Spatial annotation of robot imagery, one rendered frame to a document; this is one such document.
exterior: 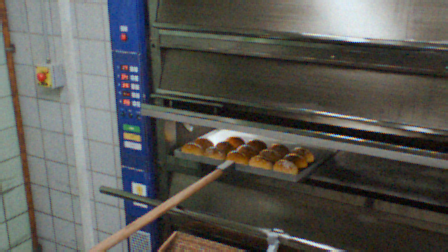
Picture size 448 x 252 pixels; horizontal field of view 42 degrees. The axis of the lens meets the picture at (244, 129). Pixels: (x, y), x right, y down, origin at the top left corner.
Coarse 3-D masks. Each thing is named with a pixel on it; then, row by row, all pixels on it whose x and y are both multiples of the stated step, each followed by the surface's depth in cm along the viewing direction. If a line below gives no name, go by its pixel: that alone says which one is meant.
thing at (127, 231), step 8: (208, 176) 211; (216, 176) 214; (200, 184) 205; (208, 184) 210; (184, 192) 198; (192, 192) 201; (168, 200) 192; (176, 200) 193; (160, 208) 187; (168, 208) 190; (144, 216) 181; (152, 216) 183; (136, 224) 177; (144, 224) 180; (120, 232) 172; (128, 232) 173; (104, 240) 167; (112, 240) 168; (120, 240) 171; (96, 248) 163; (104, 248) 165
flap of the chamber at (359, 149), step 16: (144, 112) 222; (160, 112) 218; (208, 112) 225; (224, 128) 204; (240, 128) 201; (256, 128) 198; (304, 128) 205; (320, 128) 207; (320, 144) 187; (336, 144) 184; (352, 144) 182; (400, 144) 188; (416, 144) 190; (400, 160) 174; (416, 160) 172; (432, 160) 170
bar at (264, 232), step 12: (108, 192) 211; (120, 192) 208; (144, 204) 203; (156, 204) 200; (192, 216) 193; (204, 216) 190; (216, 216) 189; (240, 228) 184; (252, 228) 182; (264, 228) 181; (276, 240) 177; (288, 240) 176; (300, 240) 174; (312, 240) 173
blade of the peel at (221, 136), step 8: (216, 136) 262; (224, 136) 262; (240, 136) 262; (272, 144) 251; (288, 144) 251; (176, 152) 238; (184, 152) 236; (312, 152) 241; (320, 152) 241; (328, 152) 241; (192, 160) 235; (200, 160) 233; (208, 160) 231; (216, 160) 229; (224, 160) 227; (320, 160) 232; (240, 168) 224; (248, 168) 222; (256, 168) 220; (264, 168) 219; (312, 168) 225; (272, 176) 218; (280, 176) 216; (288, 176) 214; (296, 176) 213
